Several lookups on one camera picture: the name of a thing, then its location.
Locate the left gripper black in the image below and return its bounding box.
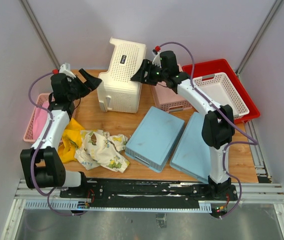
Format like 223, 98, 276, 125
67, 69, 102, 101

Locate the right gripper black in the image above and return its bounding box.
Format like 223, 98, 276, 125
130, 59, 168, 87

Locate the large cream laundry basket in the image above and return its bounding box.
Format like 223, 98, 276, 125
97, 37, 147, 113

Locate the pink perforated basket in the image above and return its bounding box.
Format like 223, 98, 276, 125
149, 63, 194, 113

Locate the blue perforated basket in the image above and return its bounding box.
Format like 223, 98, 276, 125
125, 106, 185, 173
170, 112, 211, 184

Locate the white perforated basket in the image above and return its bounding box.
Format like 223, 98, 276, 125
193, 72, 250, 120

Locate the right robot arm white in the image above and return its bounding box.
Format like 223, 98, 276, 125
131, 50, 235, 200

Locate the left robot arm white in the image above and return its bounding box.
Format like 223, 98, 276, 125
20, 63, 102, 198

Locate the red plastic tray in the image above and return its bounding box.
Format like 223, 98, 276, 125
193, 59, 260, 124

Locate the yellow cloth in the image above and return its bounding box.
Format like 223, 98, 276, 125
57, 118, 84, 164

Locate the pink basket with clothes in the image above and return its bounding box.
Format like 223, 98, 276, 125
23, 93, 49, 144

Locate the pink cloth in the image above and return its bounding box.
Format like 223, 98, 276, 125
32, 107, 47, 140

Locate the printed white baby cloth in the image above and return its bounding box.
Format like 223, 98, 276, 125
74, 129, 130, 173

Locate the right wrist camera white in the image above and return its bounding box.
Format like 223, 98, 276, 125
152, 46, 161, 67

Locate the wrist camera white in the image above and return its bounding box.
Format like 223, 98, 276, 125
152, 46, 161, 67
52, 63, 76, 79

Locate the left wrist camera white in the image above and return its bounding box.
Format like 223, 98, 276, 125
52, 63, 76, 79

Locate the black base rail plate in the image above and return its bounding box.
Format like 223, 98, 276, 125
60, 178, 238, 207

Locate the slotted cable duct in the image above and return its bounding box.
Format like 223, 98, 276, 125
24, 200, 212, 213

